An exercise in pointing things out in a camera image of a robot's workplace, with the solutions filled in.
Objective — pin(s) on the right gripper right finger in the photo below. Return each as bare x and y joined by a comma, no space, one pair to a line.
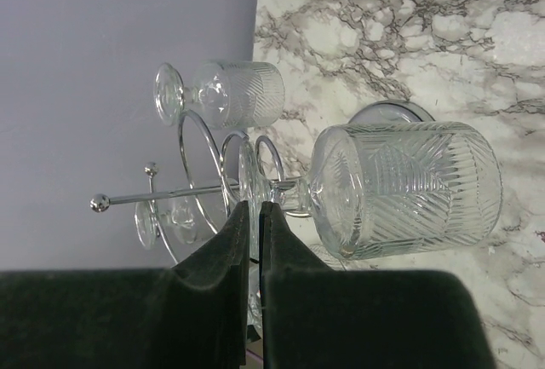
318,317

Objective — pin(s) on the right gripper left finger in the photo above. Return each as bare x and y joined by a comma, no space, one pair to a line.
193,315

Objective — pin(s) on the clear wine glass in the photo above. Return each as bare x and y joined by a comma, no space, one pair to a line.
380,190
179,217
228,95

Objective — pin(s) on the chrome wine glass rack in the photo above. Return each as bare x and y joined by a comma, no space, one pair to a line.
379,112

